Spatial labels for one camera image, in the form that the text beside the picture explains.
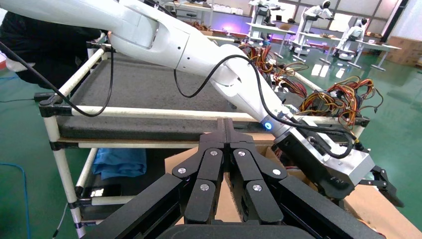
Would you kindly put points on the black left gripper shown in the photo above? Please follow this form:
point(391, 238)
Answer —
point(306, 161)

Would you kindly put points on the grey foam mat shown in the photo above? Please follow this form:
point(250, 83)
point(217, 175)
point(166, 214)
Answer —
point(138, 85)

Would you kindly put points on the white humanoid robot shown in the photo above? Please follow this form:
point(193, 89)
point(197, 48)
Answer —
point(354, 33)
point(262, 14)
point(316, 14)

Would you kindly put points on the stacked brown cardboard boxes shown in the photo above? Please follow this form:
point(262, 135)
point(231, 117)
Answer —
point(404, 49)

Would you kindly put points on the black pillar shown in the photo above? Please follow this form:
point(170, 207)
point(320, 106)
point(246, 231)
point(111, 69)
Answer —
point(395, 16)

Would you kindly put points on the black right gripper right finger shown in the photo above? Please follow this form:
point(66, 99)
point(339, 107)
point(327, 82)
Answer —
point(260, 198)

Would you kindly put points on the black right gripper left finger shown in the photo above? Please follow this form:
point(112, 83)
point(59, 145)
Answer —
point(197, 198)

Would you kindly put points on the black torso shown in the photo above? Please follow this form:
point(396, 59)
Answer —
point(19, 36)

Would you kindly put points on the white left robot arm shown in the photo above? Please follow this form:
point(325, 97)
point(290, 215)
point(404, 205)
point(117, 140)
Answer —
point(165, 43)

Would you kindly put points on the cardboard box with dividers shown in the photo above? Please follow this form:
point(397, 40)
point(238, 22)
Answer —
point(379, 211)

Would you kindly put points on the blue cloth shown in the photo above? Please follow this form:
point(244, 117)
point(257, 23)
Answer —
point(118, 163)

